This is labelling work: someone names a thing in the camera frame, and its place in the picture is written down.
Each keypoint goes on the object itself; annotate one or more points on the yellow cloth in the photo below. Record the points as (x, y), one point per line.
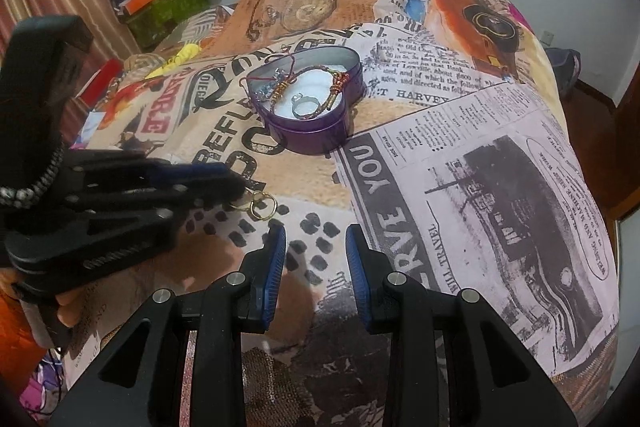
(175, 57)

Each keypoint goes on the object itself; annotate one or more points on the dark grey backpack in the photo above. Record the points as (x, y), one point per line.
(562, 67)

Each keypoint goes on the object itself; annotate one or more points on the purple heart-shaped tin box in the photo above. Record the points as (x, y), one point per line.
(310, 112)

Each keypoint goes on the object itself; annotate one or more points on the white wall socket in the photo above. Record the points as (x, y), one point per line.
(547, 38)

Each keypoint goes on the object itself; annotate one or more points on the newspaper print blanket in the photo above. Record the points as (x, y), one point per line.
(425, 157)

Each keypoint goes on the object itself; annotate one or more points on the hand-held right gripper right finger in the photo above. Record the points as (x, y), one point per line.
(357, 277)

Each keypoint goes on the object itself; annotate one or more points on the green covered stand with clutter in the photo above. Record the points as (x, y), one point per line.
(167, 14)

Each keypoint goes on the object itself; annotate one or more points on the gold hoop earring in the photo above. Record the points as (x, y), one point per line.
(262, 206)

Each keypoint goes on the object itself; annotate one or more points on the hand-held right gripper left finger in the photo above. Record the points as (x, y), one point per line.
(272, 277)

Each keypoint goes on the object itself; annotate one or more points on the red and white box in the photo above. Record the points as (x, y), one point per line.
(100, 79)

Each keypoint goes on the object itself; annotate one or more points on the blue silver pendant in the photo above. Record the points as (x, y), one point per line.
(267, 89)

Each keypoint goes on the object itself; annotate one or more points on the person's left hand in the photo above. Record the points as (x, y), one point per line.
(67, 307)

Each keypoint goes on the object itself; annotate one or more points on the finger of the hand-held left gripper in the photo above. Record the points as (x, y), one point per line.
(125, 232)
(220, 172)

